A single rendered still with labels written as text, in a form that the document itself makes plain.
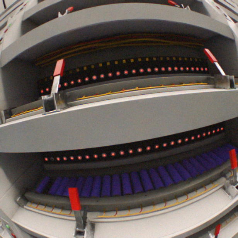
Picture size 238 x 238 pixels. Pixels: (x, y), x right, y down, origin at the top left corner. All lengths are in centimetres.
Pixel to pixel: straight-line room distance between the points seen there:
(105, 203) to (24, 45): 33
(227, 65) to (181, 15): 22
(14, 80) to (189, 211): 47
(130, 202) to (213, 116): 18
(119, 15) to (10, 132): 26
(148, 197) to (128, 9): 32
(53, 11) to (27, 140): 43
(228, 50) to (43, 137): 47
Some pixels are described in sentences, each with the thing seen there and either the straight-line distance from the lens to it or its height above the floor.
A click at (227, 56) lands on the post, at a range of 43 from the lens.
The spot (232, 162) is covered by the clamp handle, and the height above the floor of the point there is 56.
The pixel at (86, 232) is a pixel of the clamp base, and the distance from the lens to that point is 20.
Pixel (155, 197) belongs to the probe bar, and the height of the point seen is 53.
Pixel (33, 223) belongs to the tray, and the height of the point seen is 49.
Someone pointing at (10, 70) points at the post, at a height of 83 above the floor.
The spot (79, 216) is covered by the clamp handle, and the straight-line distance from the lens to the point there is 19.
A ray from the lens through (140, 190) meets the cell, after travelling 23.
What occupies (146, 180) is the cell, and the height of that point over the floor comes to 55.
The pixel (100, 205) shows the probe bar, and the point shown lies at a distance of 22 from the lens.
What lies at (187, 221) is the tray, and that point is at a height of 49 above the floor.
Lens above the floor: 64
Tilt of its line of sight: 8 degrees up
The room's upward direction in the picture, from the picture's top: 9 degrees counter-clockwise
